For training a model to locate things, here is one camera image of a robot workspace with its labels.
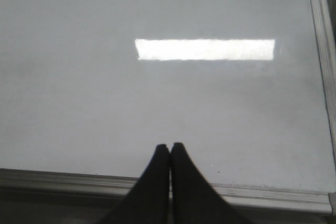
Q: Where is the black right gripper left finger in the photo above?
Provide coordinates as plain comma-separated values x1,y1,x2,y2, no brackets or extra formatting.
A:
98,144,170,223

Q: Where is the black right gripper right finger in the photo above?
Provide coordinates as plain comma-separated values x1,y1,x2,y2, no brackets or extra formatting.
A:
170,143,252,223

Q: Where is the white whiteboard with aluminium frame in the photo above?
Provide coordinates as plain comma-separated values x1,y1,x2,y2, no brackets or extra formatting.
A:
1,0,335,215

